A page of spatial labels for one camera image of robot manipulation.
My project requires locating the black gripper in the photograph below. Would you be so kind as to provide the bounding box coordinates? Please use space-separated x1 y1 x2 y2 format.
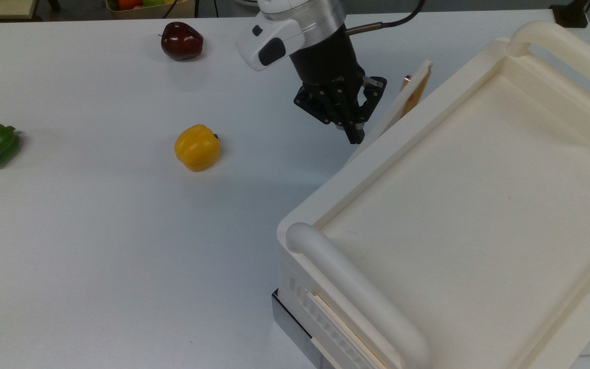
289 25 388 145

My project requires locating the cream cabinet door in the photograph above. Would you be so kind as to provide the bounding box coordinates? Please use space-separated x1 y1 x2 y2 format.
345 60 433 166

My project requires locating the cream plastic toy cabinet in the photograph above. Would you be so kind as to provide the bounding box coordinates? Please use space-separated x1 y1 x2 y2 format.
276 20 590 369

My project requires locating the yellow bell pepper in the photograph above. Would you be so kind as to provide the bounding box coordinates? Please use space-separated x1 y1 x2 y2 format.
174 124 222 171

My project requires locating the dark red apple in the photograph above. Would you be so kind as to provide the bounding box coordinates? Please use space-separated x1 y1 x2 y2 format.
160 22 204 62

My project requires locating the beige bin of fruit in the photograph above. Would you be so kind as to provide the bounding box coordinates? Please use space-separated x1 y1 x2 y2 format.
106 0 196 20

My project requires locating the copper door handle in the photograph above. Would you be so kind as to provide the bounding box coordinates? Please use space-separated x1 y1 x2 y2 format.
401 71 432 118

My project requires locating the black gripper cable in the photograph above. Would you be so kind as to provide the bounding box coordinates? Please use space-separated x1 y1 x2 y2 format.
345 0 427 36

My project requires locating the metal base plate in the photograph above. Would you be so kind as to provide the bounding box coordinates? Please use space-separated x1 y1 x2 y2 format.
271 290 336 369

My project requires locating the black clamp mount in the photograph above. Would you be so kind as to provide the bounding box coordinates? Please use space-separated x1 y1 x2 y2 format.
551 0 590 29

